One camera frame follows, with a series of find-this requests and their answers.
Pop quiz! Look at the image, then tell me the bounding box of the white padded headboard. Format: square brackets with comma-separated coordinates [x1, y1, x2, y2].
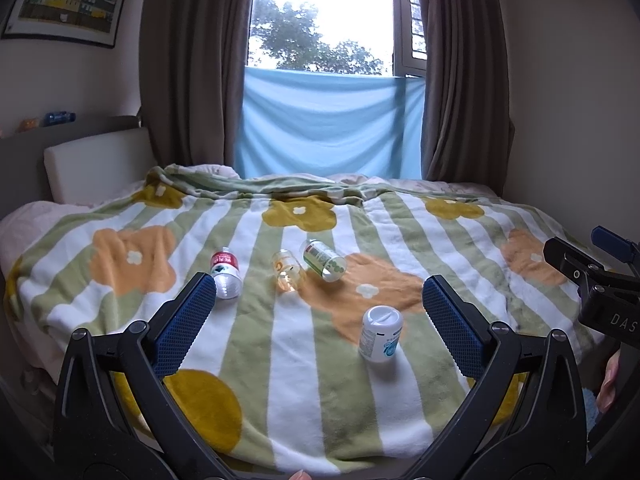
[43, 128, 156, 205]

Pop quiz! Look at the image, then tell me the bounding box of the orange toy on shelf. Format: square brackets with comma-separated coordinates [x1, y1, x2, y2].
[16, 118, 40, 132]

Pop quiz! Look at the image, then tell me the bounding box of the white blue-label yogurt bottle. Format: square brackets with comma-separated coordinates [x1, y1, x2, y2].
[359, 304, 404, 363]

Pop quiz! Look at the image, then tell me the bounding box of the left brown curtain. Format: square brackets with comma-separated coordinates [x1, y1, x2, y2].
[139, 0, 252, 166]

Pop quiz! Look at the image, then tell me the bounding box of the pink bed sheet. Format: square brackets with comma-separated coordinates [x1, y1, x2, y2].
[0, 180, 143, 278]

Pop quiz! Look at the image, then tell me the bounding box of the framed wall picture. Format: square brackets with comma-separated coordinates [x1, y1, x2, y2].
[1, 0, 125, 49]

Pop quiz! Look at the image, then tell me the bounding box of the right brown curtain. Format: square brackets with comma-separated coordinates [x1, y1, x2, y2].
[419, 0, 514, 194]

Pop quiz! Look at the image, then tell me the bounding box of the green-label clear bottle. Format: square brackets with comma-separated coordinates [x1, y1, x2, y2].
[302, 238, 347, 283]

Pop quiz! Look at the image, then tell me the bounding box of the person's right hand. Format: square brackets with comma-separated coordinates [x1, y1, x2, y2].
[596, 350, 620, 414]

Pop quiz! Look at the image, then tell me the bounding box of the blue toy on shelf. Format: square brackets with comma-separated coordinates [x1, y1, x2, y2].
[40, 110, 76, 127]

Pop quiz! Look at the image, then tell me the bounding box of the striped flower blanket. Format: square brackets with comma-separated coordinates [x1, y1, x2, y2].
[3, 165, 602, 476]

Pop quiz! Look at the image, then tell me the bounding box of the red-label water bottle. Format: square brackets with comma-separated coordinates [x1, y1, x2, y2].
[210, 247, 243, 300]

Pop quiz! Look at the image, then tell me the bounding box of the brown curtain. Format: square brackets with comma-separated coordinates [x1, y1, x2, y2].
[419, 0, 514, 194]
[139, 0, 252, 166]

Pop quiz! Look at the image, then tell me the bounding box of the window frame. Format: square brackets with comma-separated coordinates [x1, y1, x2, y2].
[393, 0, 427, 77]

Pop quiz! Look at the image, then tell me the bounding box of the light blue hanging sheet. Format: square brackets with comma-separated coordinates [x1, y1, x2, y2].
[233, 67, 426, 179]

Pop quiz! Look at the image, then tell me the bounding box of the orange-label clear bottle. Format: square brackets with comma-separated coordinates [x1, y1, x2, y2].
[271, 249, 305, 292]

